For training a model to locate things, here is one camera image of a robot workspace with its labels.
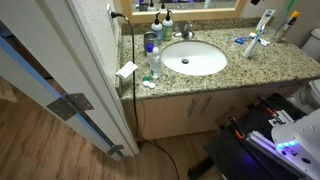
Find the white door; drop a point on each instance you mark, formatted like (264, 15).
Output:
(50, 50)

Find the white paper card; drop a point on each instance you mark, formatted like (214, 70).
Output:
(126, 70)

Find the white toilet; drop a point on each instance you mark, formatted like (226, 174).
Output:
(313, 43)

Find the black robot cart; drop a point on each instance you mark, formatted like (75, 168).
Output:
(230, 156)

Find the green pump bottle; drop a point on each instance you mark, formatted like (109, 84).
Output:
(167, 28)

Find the white red toothpaste tube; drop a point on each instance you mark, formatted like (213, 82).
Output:
(264, 41)

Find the chrome faucet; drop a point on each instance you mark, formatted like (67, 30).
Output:
(186, 30)

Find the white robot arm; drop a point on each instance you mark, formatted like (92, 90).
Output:
(303, 133)

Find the wooden vanity cabinet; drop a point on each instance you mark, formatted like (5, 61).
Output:
(166, 116)

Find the clear bottle white cap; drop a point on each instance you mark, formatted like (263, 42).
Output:
(155, 65)

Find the stainless steel tumbler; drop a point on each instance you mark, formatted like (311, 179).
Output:
(150, 40)

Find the white oval sink basin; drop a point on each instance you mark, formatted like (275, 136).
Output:
(200, 56)

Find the clear bottle blue cap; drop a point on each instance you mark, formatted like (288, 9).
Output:
(149, 48)

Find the small metal door hinge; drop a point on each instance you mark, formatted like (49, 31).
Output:
(115, 150)

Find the black orange clamp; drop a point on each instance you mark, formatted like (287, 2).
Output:
(266, 106)
(237, 130)

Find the aluminium rail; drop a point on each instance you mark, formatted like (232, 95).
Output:
(266, 145)

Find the green white contact lens case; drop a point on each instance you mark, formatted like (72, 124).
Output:
(148, 83)

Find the white wall outlet plate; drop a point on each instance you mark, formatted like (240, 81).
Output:
(109, 15)

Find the large metal door hinge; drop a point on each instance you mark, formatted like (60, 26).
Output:
(70, 105)

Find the white blue toothpaste box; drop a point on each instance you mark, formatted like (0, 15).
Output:
(266, 19)

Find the wooden framed mirror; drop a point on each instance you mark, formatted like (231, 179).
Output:
(186, 15)

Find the white electric toothbrush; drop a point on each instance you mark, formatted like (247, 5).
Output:
(251, 45)

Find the spray bottle orange cap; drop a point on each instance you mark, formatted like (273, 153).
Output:
(284, 29)

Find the white and blue pump bottle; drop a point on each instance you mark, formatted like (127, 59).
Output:
(157, 29)

